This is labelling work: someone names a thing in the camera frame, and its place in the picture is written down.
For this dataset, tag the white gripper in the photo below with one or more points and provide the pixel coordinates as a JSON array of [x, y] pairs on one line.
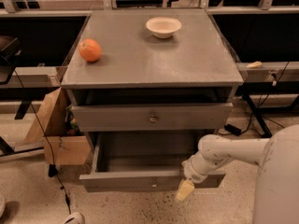
[[191, 173]]

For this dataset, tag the grey drawer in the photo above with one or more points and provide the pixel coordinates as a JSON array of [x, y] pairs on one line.
[[139, 161], [110, 118]]

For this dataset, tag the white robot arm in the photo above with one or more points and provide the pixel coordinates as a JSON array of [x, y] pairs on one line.
[[276, 199]]

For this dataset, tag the grey top drawer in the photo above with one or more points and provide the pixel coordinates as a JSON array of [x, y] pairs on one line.
[[110, 118]]

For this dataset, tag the grey drawer cabinet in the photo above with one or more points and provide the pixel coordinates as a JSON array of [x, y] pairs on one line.
[[137, 68]]

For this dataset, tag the white shoe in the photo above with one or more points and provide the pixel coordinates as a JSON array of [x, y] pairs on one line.
[[75, 218]]

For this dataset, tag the cardboard box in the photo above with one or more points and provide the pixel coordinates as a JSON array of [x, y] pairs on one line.
[[49, 128]]

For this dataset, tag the small yellow foam piece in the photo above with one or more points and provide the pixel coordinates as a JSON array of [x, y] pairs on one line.
[[253, 65]]

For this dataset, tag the white paper bowl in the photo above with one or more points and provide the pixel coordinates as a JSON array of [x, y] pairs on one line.
[[163, 27]]

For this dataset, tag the orange fruit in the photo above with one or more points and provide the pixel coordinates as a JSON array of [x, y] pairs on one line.
[[89, 50]]

